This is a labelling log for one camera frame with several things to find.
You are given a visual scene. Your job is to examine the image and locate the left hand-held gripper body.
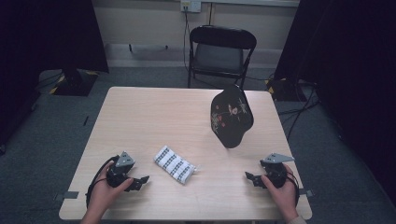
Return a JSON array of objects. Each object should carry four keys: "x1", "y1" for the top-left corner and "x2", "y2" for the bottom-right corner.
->
[{"x1": 106, "y1": 151, "x2": 136, "y2": 189}]

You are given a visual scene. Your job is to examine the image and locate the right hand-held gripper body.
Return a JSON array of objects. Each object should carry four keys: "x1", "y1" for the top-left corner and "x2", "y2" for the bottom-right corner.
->
[{"x1": 259, "y1": 152, "x2": 296, "y2": 189}]

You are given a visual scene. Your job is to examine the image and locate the white striped packet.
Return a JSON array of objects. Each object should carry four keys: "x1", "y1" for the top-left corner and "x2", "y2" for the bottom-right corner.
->
[{"x1": 152, "y1": 145, "x2": 198, "y2": 186}]

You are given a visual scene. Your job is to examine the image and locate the black floral lacquer tray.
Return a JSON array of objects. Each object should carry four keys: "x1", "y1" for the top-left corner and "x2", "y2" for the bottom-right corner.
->
[{"x1": 210, "y1": 83, "x2": 255, "y2": 149}]

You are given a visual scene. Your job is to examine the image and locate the person's right hand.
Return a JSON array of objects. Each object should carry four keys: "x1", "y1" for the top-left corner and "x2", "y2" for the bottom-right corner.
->
[{"x1": 260, "y1": 163, "x2": 301, "y2": 220}]

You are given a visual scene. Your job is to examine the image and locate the person's left hand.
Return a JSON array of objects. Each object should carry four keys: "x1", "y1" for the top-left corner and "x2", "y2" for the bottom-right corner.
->
[{"x1": 87, "y1": 161, "x2": 135, "y2": 217}]

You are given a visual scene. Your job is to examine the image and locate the grey tape strip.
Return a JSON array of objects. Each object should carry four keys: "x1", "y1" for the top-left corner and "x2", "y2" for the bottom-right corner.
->
[
  {"x1": 298, "y1": 188, "x2": 315, "y2": 199},
  {"x1": 53, "y1": 190, "x2": 80, "y2": 202}
]

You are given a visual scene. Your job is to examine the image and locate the black stand base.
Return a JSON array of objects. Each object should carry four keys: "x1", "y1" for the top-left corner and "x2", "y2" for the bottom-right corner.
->
[
  {"x1": 49, "y1": 68, "x2": 100, "y2": 97},
  {"x1": 265, "y1": 77, "x2": 308, "y2": 103}
]

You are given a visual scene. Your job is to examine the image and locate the black folding chair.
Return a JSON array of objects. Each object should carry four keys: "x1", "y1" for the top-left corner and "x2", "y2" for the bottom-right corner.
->
[{"x1": 187, "y1": 24, "x2": 258, "y2": 91}]

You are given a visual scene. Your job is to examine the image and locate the dark curtain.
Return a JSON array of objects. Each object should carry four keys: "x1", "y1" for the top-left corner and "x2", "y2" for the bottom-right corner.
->
[
  {"x1": 0, "y1": 0, "x2": 110, "y2": 148},
  {"x1": 273, "y1": 0, "x2": 396, "y2": 208}
]

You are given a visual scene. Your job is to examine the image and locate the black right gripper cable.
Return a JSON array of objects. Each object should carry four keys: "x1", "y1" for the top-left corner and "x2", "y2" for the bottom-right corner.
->
[{"x1": 285, "y1": 170, "x2": 302, "y2": 207}]

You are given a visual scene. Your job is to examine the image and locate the black floor cables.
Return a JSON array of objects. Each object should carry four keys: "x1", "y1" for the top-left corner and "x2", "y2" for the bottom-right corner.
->
[{"x1": 276, "y1": 79, "x2": 322, "y2": 142}]

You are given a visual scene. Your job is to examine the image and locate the black wall socket cable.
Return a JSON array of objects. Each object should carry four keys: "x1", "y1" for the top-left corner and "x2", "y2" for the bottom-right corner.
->
[{"x1": 182, "y1": 5, "x2": 191, "y2": 74}]

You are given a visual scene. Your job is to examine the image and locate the white wall cable duct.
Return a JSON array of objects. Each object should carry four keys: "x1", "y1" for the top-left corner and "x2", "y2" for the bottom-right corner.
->
[{"x1": 201, "y1": 0, "x2": 301, "y2": 8}]

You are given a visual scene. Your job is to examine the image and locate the white wall socket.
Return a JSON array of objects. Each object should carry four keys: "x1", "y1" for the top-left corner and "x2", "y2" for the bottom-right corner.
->
[{"x1": 179, "y1": 0, "x2": 203, "y2": 14}]

